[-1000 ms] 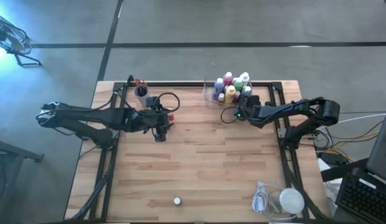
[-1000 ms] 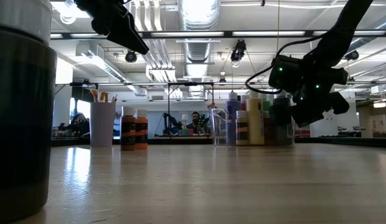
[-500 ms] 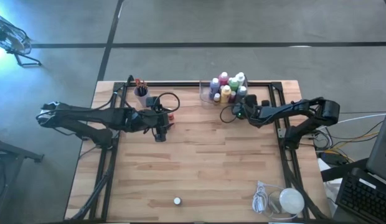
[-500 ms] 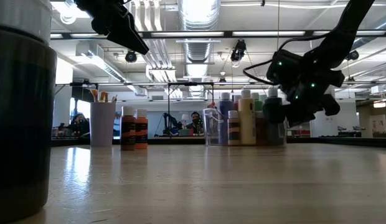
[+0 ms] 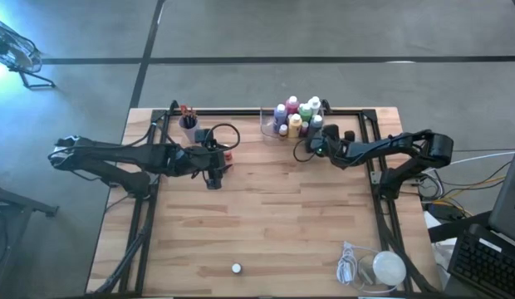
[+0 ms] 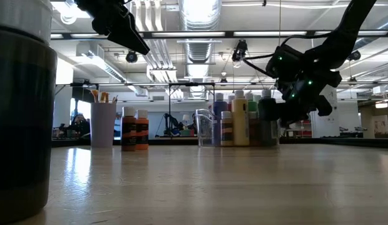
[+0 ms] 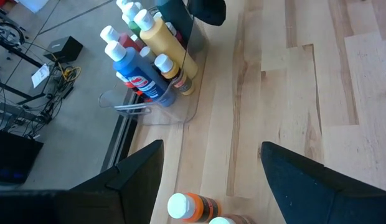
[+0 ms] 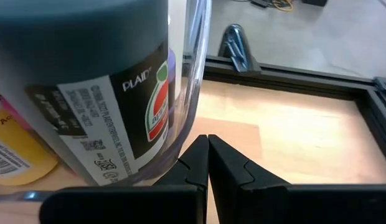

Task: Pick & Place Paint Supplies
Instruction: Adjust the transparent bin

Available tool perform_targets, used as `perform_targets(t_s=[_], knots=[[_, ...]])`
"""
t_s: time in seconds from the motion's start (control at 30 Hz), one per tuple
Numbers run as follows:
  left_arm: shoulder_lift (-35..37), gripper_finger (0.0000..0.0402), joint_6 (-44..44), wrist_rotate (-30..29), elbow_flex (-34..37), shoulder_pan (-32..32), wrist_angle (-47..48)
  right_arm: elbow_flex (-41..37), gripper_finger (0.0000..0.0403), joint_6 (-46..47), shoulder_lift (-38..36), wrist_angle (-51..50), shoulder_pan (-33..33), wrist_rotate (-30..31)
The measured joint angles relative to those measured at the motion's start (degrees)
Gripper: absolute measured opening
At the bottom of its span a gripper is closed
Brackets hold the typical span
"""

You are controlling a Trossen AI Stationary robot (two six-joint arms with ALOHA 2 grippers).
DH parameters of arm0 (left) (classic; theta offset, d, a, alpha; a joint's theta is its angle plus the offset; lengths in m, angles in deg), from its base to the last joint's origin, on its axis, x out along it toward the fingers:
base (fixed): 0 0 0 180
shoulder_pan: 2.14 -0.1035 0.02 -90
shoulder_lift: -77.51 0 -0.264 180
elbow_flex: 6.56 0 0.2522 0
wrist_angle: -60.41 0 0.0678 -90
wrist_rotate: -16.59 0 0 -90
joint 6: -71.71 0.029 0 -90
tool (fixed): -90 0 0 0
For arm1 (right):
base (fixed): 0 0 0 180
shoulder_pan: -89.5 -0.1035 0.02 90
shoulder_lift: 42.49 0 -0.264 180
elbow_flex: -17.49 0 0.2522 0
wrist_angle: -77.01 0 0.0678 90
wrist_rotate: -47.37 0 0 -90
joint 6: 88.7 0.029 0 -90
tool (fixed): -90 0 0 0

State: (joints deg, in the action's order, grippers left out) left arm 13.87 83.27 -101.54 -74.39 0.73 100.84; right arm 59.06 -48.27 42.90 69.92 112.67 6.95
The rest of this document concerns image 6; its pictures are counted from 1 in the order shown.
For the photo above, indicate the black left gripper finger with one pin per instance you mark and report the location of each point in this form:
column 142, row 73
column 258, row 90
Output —
column 131, row 39

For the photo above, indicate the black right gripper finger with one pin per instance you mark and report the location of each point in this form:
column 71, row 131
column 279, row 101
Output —
column 294, row 114

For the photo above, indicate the large teal paint bottle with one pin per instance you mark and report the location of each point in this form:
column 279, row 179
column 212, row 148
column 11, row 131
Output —
column 267, row 107

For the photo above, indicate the large white paint bottle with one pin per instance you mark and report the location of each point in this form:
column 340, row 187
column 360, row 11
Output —
column 257, row 98

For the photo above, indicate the small magenta paint bottle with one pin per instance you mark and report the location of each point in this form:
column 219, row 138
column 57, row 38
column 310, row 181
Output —
column 253, row 131

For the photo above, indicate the large yellow paint bottle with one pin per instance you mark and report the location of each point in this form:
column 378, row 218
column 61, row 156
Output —
column 241, row 122

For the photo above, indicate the orange paintbrush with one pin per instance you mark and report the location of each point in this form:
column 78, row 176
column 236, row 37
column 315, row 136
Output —
column 94, row 95
column 104, row 97

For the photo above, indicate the clear plastic bin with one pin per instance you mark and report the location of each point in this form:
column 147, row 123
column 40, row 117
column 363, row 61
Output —
column 205, row 131

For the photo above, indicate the black background robot arm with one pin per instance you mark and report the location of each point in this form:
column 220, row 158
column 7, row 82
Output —
column 78, row 126
column 172, row 125

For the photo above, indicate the small brown paint bottle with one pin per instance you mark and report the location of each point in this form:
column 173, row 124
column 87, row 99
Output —
column 129, row 131

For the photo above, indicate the small orange paint bottle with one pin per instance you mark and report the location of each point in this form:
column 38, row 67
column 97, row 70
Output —
column 142, row 131

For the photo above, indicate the red storage shelf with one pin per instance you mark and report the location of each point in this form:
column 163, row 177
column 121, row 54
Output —
column 306, row 125

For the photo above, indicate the black ceiling spotlight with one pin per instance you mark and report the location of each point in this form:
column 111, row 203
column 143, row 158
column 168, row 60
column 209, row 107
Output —
column 131, row 57
column 356, row 55
column 239, row 50

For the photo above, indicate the white round pillar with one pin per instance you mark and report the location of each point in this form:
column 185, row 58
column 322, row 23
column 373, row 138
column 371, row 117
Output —
column 331, row 125

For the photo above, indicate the white cup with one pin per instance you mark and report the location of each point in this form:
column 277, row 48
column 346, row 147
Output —
column 103, row 125

